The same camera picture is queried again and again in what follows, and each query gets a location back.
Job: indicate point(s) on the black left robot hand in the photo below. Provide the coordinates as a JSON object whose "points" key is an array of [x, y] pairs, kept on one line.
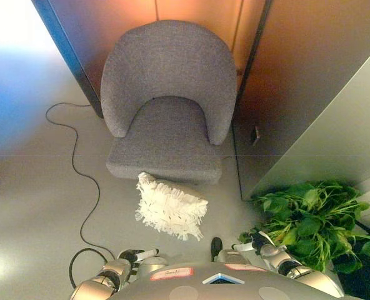
{"points": [[132, 256]]}

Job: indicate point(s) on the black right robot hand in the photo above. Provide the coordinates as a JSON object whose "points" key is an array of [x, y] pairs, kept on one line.
{"points": [[260, 239]]}

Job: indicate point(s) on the white fringed pillow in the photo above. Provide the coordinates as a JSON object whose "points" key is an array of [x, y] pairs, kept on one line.
{"points": [[169, 206]]}

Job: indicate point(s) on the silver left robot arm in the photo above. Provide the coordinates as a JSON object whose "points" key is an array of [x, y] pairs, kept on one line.
{"points": [[110, 275]]}

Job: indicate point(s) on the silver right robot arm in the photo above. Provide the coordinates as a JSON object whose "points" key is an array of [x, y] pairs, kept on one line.
{"points": [[291, 265]]}

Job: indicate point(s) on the red bordered white label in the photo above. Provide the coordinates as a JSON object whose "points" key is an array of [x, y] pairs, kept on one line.
{"points": [[171, 273], [244, 267]]}

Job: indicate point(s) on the silver right robot leg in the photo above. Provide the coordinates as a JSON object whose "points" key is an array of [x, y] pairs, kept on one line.
{"points": [[227, 255]]}

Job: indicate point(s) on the green leafy plant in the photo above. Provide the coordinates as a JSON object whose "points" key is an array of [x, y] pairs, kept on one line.
{"points": [[313, 218]]}

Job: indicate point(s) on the grey robot torso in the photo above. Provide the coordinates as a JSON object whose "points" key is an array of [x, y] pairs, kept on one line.
{"points": [[222, 287]]}

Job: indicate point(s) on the small metal door stop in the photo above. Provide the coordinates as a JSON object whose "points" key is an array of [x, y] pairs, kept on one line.
{"points": [[256, 135]]}

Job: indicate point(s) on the black plant pot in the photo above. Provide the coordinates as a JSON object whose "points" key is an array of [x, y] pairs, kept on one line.
{"points": [[363, 281]]}

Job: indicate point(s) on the white cabinet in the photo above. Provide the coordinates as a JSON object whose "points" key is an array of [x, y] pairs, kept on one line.
{"points": [[335, 131]]}

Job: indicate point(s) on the grey fabric armchair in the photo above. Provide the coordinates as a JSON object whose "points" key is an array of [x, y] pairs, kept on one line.
{"points": [[169, 78]]}

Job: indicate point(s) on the dark door panel blue edge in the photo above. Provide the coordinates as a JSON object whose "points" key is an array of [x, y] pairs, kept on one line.
{"points": [[75, 53]]}

